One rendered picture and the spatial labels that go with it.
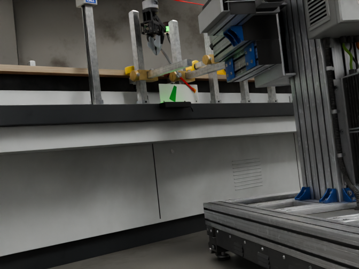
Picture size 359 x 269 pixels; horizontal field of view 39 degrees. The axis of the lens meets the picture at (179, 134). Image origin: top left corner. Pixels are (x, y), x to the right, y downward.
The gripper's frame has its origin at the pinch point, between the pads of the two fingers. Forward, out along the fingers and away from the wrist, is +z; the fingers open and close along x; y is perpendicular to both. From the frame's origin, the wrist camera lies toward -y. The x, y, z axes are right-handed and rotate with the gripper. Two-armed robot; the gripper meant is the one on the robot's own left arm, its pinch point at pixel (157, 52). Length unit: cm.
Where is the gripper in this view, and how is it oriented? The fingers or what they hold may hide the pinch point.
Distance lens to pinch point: 243.0
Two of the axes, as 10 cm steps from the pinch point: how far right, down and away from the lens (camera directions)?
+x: 8.7, -1.2, -4.7
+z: 1.0, 9.9, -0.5
